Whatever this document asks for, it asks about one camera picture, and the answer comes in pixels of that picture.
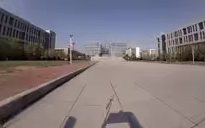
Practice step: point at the grey concrete plaza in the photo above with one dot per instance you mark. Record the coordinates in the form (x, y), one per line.
(146, 86)

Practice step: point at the long grey office building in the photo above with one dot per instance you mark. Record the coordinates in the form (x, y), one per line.
(10, 26)

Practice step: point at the robot's own part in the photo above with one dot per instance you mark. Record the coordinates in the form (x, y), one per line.
(70, 122)

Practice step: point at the pole with red banner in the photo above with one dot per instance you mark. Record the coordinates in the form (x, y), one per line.
(70, 50)

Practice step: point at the red brick path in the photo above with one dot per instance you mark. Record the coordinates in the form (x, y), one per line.
(23, 80)

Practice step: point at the glass-fronted building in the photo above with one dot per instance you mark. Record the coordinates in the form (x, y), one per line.
(118, 48)

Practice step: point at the grey stone kerb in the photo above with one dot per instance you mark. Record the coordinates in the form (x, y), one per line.
(30, 95)

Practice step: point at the row of small trees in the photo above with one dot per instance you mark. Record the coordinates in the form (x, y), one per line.
(190, 53)

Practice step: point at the white buildings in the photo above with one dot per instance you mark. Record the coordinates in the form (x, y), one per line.
(135, 52)

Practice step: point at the pale wide steps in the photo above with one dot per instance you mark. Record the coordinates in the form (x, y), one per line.
(105, 58)

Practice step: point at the grass strip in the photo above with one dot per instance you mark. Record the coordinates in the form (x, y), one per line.
(16, 63)

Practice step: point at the low beige building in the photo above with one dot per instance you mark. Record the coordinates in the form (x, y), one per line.
(61, 50)

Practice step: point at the pale multi-storey building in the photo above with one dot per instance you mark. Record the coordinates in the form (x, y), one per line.
(193, 35)

